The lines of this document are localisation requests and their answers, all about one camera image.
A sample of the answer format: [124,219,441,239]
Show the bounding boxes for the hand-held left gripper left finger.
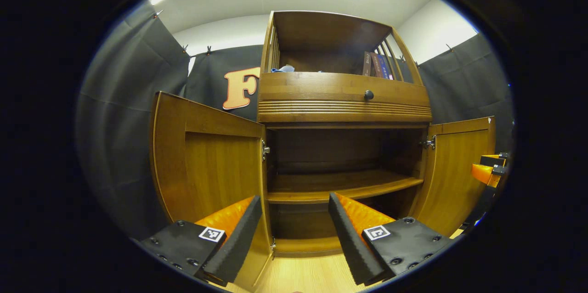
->
[138,194,262,287]

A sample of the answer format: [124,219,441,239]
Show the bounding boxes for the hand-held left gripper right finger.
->
[328,192,455,287]

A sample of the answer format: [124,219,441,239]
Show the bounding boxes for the wooden shoe cabinet door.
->
[149,91,274,291]
[409,116,497,238]

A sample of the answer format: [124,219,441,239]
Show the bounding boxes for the wooden cabinet drawer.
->
[258,72,431,106]

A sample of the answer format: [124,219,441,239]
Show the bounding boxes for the wooden inner shelf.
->
[267,169,424,204]

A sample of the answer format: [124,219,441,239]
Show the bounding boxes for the maroon book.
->
[370,52,384,78]

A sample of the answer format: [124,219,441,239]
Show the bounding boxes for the black backdrop cloth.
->
[76,1,514,238]

